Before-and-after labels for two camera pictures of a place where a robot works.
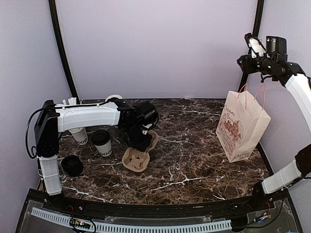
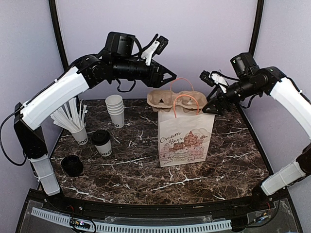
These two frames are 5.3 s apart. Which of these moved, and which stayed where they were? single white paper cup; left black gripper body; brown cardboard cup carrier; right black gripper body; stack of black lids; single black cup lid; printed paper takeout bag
Moved: brown cardboard cup carrier; left black gripper body; printed paper takeout bag; right black gripper body
Stayed: single black cup lid; stack of black lids; single white paper cup
